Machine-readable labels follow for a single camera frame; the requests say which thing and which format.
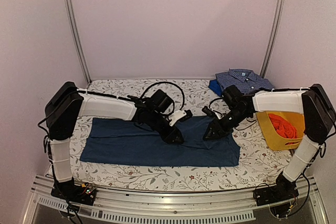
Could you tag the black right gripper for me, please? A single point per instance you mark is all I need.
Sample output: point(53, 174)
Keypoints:
point(217, 126)

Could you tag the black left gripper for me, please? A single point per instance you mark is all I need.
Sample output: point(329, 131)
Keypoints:
point(174, 133)

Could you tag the blue checkered button shirt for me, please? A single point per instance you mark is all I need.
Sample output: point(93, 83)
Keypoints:
point(244, 80)

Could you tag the grey blue garment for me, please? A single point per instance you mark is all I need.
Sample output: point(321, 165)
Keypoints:
point(118, 142)

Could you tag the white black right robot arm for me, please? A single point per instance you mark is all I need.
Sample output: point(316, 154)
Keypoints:
point(312, 102)

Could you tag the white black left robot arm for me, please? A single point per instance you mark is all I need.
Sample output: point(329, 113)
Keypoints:
point(71, 103)

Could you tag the yellow plastic laundry basket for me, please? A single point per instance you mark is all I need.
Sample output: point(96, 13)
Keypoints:
point(274, 141)

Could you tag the folded royal blue garment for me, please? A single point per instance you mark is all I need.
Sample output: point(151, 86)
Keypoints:
point(215, 87)

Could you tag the floral patterned table cloth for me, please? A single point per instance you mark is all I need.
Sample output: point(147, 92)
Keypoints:
point(257, 162)

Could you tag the orange garment in basket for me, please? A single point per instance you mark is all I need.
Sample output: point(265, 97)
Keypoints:
point(283, 128)

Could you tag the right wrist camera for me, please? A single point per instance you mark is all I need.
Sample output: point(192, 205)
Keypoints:
point(211, 113)

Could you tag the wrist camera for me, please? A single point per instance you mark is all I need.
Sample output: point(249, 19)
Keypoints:
point(211, 113)
point(179, 115)

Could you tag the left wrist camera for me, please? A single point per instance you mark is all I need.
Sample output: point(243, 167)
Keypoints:
point(179, 115)

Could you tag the aluminium front rail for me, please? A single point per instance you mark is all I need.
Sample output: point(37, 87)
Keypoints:
point(116, 205)

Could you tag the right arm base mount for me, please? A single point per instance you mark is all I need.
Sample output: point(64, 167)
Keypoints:
point(282, 190)

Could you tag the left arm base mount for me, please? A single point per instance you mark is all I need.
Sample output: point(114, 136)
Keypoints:
point(82, 194)

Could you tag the right aluminium frame post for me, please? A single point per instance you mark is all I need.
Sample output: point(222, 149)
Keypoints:
point(272, 38)

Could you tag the aluminium frame post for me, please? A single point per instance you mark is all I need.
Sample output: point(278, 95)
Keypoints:
point(272, 38)
point(77, 41)

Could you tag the left aluminium frame post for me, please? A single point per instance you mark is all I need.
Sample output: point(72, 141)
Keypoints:
point(77, 41)

